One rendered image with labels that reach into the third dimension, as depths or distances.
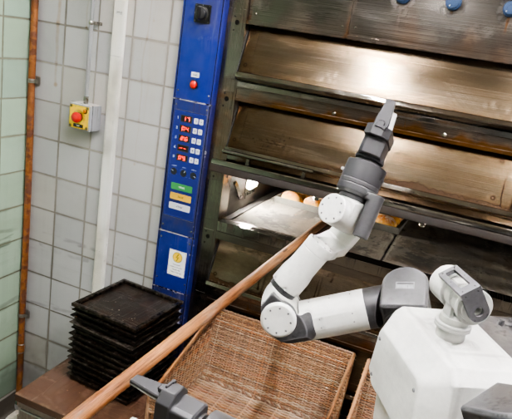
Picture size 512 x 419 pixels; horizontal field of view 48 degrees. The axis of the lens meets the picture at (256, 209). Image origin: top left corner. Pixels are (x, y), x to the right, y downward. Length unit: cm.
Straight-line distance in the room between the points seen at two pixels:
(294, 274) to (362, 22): 97
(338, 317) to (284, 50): 104
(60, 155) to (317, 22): 118
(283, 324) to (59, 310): 162
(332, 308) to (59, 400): 119
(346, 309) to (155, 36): 132
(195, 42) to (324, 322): 118
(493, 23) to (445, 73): 19
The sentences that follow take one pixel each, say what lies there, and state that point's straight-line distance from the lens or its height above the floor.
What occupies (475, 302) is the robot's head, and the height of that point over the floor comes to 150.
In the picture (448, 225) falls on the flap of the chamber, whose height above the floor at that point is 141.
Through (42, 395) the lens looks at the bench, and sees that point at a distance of 219.
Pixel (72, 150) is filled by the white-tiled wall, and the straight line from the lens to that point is 245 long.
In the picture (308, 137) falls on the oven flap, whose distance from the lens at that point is 198.
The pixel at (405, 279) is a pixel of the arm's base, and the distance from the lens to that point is 126.
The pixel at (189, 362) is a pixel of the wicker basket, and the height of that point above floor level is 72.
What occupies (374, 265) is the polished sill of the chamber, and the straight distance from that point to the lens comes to 201.
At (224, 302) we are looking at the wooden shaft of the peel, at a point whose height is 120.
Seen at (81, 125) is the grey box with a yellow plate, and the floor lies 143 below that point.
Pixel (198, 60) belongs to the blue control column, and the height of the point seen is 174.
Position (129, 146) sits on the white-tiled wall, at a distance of 229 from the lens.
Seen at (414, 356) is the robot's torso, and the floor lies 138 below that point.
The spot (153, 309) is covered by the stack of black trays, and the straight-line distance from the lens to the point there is 212.
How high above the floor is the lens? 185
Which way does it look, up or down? 17 degrees down
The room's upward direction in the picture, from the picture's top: 9 degrees clockwise
